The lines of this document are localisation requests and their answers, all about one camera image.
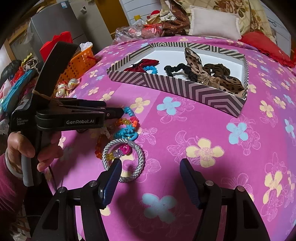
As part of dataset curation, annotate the orange plastic basket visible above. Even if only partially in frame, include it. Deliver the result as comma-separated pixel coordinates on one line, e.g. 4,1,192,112
57,47,96,84

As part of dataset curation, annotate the black scrunchie hair tie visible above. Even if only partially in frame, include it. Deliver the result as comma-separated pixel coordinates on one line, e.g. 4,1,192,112
164,63,200,82

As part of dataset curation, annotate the striped chevron gift box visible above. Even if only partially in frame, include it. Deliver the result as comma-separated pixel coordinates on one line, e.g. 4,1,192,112
107,42,249,118

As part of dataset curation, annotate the white square pillow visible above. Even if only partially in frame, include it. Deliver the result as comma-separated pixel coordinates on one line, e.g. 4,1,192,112
188,6,241,41

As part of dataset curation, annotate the colourful snowflake bead bracelet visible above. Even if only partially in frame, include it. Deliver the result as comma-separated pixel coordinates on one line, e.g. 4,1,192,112
94,106,140,159

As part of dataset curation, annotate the dark brown scrunchie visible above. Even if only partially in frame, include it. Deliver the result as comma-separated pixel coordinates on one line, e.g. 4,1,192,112
203,63,231,77

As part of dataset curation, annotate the clear plastic bag of items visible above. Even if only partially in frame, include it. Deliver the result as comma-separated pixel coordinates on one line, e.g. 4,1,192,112
112,19,163,45

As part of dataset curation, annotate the beige floral quilt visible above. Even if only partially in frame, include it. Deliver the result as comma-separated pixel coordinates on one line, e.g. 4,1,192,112
161,1,275,42

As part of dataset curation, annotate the blue bead bracelet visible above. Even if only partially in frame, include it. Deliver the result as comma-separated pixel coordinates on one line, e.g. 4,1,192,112
142,66,159,75

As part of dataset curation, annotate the grey white braided hair ring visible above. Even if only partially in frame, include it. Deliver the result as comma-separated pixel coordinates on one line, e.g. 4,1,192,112
102,138,145,183

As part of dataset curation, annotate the foil wrapped candy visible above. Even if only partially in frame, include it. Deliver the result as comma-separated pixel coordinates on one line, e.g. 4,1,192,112
55,83,68,98
67,78,80,90

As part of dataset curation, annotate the blue padded pouch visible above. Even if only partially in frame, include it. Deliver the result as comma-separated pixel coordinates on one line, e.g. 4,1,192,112
1,69,37,114

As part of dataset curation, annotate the pink floral bedsheet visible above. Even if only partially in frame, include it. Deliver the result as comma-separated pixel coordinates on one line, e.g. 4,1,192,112
46,34,296,241

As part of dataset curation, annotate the red satin hair bow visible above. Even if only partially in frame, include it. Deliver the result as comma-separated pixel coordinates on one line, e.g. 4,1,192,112
124,59,159,73

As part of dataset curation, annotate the red cushion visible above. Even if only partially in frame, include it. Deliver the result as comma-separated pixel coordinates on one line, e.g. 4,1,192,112
240,32,295,68

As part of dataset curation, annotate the person's left hand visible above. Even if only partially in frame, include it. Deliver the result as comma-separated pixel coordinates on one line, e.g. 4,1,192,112
6,131,64,172

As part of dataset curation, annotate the grey refrigerator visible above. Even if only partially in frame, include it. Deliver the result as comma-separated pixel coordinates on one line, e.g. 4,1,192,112
29,1,88,60

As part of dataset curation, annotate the leopard print hair bow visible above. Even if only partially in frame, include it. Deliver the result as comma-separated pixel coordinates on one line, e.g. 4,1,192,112
185,48,245,97

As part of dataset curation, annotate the red gift bag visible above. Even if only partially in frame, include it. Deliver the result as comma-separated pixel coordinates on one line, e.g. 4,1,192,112
40,31,73,62

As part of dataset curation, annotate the maroon sleeve forearm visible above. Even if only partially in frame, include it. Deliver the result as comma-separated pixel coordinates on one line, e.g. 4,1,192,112
0,153,28,241

